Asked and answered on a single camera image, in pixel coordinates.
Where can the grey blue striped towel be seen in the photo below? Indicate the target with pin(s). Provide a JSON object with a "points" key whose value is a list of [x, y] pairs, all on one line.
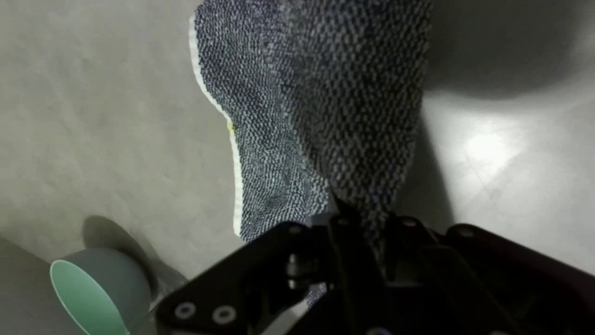
{"points": [[335, 105]]}

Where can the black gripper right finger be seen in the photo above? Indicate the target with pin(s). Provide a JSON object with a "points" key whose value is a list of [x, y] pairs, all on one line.
{"points": [[484, 285]]}

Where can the mint green bowl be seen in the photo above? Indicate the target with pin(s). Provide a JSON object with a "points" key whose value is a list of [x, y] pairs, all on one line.
{"points": [[93, 291]]}

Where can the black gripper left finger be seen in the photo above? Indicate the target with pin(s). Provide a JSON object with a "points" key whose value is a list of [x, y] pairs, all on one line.
{"points": [[266, 285]]}

